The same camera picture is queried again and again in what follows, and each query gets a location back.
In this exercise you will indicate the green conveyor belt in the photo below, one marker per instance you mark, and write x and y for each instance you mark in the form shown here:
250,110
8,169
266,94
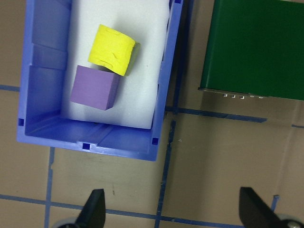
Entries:
251,47

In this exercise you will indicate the blue plastic storage bin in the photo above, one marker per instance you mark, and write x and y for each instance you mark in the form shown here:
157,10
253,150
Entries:
45,95

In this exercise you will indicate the yellow foam block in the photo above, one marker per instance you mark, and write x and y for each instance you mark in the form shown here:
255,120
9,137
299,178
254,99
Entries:
110,50

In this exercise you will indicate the purple foam block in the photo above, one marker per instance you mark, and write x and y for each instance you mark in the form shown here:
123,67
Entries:
92,88

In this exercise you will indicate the white foam pad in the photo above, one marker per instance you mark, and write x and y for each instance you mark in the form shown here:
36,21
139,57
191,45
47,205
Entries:
140,95

